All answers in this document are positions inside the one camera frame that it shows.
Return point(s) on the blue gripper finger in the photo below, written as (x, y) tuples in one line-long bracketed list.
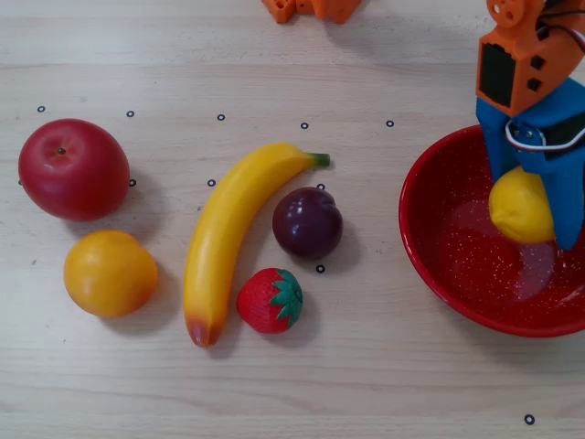
[(569, 196), (500, 155)]

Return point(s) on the orange robot base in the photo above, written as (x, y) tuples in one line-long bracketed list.
[(320, 8)]

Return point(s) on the blue gripper body black servo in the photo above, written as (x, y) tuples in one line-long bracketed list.
[(563, 183)]

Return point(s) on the purple toy plum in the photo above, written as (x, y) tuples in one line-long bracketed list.
[(308, 224)]

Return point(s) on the yellow toy lemon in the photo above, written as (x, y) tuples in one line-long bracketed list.
[(521, 210)]

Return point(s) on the red toy apple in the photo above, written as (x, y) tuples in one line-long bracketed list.
[(73, 174)]

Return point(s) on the yellow toy banana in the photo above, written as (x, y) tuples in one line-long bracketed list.
[(219, 238)]

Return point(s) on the red toy strawberry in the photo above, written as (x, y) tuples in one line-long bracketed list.
[(260, 302)]

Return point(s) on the red speckled enamel bowl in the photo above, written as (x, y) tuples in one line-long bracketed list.
[(448, 256)]

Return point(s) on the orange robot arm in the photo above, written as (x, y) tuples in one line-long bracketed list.
[(521, 64)]

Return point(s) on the toy orange fruit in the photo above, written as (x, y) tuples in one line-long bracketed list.
[(109, 274)]

